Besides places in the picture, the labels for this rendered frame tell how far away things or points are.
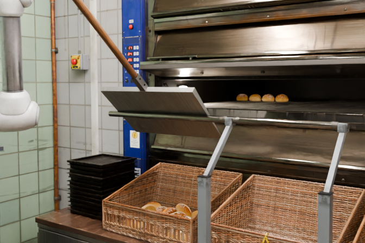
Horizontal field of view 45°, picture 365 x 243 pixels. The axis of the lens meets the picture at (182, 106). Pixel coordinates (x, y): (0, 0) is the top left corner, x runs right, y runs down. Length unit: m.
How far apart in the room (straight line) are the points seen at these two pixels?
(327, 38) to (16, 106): 1.54
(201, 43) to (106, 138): 0.92
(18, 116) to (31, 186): 0.95
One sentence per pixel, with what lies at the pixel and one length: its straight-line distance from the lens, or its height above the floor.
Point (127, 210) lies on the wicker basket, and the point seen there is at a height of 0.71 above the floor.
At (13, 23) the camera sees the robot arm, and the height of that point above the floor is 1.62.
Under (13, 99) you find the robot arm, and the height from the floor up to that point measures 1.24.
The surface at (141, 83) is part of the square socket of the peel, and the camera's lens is 2.00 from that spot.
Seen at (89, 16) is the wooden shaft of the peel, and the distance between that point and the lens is 1.80.
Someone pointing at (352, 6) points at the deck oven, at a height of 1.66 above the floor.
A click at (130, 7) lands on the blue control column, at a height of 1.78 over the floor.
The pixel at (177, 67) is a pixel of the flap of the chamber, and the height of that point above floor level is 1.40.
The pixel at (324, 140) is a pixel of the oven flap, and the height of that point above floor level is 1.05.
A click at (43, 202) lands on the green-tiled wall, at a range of 3.27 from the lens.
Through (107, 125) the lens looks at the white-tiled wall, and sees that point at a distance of 2.87.
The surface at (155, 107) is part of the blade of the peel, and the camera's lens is 2.11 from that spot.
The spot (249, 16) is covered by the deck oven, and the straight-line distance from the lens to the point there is 2.31.
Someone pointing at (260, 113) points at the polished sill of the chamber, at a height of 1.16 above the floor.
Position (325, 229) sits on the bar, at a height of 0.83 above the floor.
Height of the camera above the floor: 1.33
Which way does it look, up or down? 3 degrees down
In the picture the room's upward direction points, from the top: straight up
